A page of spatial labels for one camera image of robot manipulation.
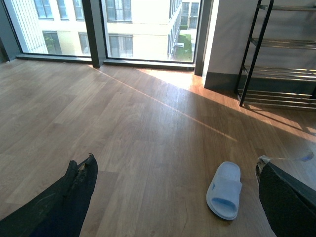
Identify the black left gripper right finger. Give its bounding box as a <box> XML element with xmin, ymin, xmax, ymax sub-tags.
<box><xmin>256</xmin><ymin>156</ymin><xmax>316</xmax><ymax>237</ymax></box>

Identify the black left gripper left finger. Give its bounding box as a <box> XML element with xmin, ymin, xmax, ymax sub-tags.
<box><xmin>0</xmin><ymin>154</ymin><xmax>98</xmax><ymax>237</ymax></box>

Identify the light blue slipper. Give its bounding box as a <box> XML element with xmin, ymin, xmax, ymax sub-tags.
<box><xmin>206</xmin><ymin>161</ymin><xmax>242</xmax><ymax>221</ymax></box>

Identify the black metal shoe rack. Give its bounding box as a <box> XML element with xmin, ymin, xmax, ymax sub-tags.
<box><xmin>235</xmin><ymin>0</ymin><xmax>316</xmax><ymax>110</ymax></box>

